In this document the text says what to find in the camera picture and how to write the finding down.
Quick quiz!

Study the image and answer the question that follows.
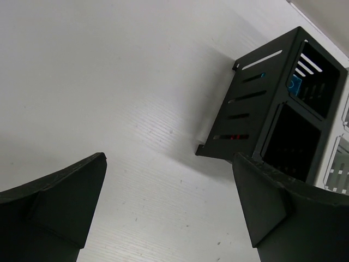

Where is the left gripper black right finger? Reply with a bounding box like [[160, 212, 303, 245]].
[[232, 153, 348, 261]]

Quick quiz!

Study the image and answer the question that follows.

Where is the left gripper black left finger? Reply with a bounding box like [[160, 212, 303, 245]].
[[1, 152, 107, 261]]

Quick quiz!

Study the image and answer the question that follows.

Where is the teal lego plate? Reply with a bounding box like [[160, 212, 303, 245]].
[[287, 74, 302, 96]]

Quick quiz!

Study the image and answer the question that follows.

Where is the red lego piece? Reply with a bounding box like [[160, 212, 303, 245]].
[[227, 134, 249, 140]]

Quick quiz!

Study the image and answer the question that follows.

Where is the white slotted container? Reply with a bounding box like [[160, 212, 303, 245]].
[[314, 80, 348, 195]]

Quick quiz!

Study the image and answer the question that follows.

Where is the black slotted container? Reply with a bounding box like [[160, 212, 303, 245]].
[[196, 27, 348, 184]]

